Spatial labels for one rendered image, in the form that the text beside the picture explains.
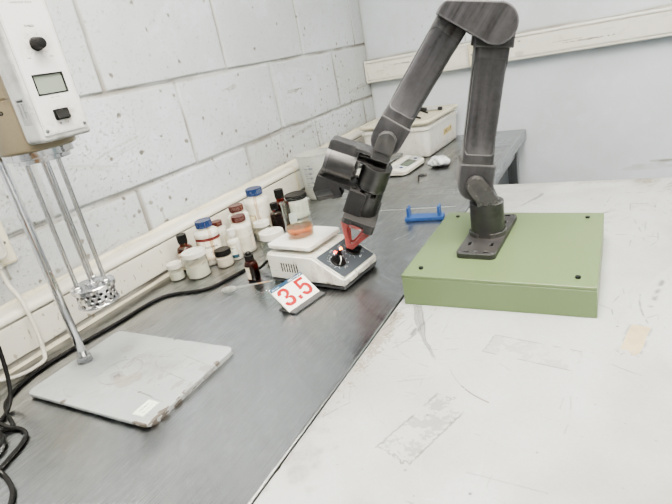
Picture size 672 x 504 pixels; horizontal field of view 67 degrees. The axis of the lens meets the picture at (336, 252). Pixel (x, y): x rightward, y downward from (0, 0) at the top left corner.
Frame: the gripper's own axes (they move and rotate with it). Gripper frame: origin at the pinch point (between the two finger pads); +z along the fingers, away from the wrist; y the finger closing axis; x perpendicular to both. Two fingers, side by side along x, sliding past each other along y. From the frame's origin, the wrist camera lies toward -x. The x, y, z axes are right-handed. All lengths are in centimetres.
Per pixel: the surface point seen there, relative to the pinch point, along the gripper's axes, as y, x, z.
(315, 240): 2.0, -7.3, 0.7
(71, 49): -11, -70, -16
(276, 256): 4.0, -14.2, 6.6
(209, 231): -9.5, -34.5, 17.5
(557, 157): -126, 69, 13
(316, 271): 7.8, -4.8, 3.7
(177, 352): 32.3, -22.2, 11.1
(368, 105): -143, -15, 25
